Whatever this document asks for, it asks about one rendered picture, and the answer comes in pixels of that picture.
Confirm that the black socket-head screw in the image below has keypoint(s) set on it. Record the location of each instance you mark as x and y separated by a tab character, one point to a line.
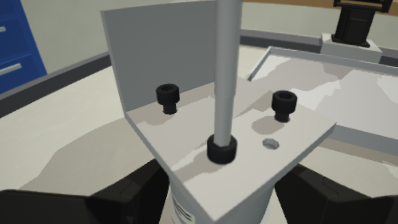
168	96
221	155
283	103

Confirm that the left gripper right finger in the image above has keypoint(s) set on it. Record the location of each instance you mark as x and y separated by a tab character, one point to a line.
307	197

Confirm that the white l-shaped bracket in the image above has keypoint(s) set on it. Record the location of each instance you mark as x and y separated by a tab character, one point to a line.
174	43

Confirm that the blue cylinder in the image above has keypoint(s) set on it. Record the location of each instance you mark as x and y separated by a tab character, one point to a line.
227	42

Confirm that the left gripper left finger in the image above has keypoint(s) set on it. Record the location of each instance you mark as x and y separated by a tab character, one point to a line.
138	198

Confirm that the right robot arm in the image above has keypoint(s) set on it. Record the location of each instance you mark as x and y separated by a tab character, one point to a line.
355	21

